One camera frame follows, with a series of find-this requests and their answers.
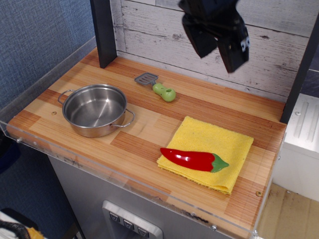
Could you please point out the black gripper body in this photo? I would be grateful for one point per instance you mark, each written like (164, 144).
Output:
(214, 16)

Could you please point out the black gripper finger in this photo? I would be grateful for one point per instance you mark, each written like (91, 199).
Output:
(234, 46)
(203, 42)

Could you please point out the green handled grey spatula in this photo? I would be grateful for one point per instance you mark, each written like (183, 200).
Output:
(167, 94)

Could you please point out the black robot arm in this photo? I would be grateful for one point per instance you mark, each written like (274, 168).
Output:
(211, 24)

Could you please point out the yellow folded cloth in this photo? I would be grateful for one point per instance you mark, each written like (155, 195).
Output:
(195, 135)

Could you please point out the red toy chili pepper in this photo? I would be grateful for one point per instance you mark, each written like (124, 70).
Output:
(195, 160)

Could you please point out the stainless steel pot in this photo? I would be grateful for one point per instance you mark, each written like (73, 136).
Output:
(96, 110)

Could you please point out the white ribbed box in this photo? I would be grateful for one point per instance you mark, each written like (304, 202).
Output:
(297, 168)

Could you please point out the clear acrylic table guard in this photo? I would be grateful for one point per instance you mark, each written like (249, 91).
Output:
(131, 153)

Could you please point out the grey toy fridge cabinet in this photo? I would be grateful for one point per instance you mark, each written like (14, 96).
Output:
(86, 191)

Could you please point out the silver dispenser button panel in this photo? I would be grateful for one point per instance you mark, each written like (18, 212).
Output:
(123, 223)

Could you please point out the black and yellow bag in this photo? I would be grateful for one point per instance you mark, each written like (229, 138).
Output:
(14, 225)

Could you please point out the black right vertical post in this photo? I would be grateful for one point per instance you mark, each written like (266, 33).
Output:
(301, 73)

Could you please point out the black vertical post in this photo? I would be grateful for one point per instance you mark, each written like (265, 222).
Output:
(301, 73)
(104, 31)

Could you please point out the black left vertical post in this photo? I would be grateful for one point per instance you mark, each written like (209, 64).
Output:
(104, 31)

